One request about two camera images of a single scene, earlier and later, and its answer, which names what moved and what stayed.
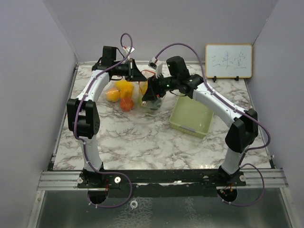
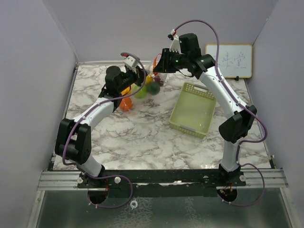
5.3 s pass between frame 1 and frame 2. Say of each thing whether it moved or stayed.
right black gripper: moved
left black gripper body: moved
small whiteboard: stayed
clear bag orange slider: moved
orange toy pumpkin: stayed
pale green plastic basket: stayed
